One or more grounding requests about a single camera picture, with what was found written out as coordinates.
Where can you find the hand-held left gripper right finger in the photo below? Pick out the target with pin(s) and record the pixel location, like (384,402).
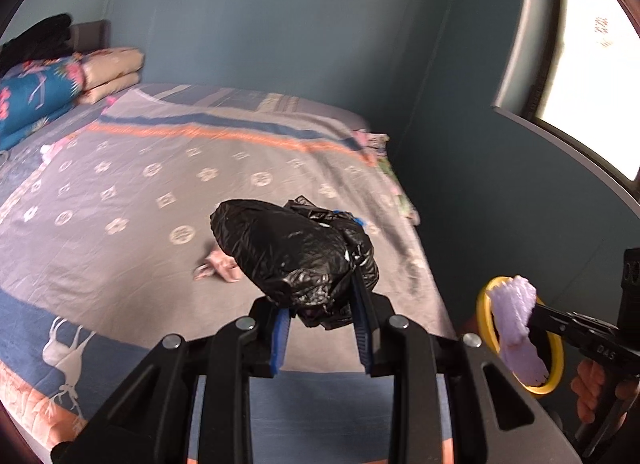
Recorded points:
(362,334)

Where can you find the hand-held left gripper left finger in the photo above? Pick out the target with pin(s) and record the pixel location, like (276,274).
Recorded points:
(280,339)

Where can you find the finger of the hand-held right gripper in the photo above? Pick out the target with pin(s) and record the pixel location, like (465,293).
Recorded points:
(555,311)
(550,329)

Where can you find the white foam fruit net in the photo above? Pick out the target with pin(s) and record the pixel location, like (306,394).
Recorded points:
(515,314)

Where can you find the yellow rimmed trash bin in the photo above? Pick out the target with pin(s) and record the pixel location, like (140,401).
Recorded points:
(482,314)

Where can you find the round black plastic bag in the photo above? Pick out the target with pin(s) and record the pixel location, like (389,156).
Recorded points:
(280,244)

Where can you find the person's right hand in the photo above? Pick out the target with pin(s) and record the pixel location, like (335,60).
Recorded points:
(587,394)

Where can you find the long black plastic bag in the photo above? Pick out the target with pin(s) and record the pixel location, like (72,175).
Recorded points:
(362,249)

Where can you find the floral under sheet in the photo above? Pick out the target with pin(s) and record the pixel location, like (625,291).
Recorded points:
(395,179)

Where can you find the window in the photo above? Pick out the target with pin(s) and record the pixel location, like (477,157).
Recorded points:
(590,59)

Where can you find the small pink white cloth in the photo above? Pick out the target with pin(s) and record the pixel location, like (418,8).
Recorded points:
(50,150)

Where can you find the beige pillow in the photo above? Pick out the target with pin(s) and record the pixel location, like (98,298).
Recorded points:
(112,64)
(107,89)

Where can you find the blue floral quilt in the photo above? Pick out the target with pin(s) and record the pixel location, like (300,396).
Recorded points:
(35,94)

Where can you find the black clothing pile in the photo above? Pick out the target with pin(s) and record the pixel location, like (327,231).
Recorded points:
(35,41)

